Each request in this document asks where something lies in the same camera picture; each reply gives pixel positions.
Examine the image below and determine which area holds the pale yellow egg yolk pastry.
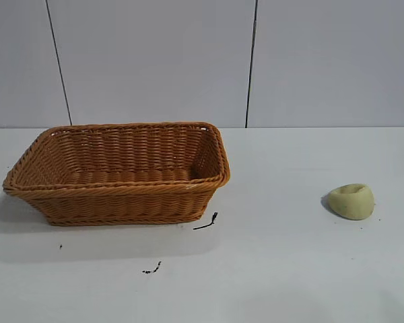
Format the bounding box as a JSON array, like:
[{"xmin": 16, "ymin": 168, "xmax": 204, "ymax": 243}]
[{"xmin": 326, "ymin": 183, "xmax": 376, "ymax": 221}]

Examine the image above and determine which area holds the brown woven wicker basket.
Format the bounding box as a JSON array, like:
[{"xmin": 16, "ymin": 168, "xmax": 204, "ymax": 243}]
[{"xmin": 1, "ymin": 121, "xmax": 232, "ymax": 227}]

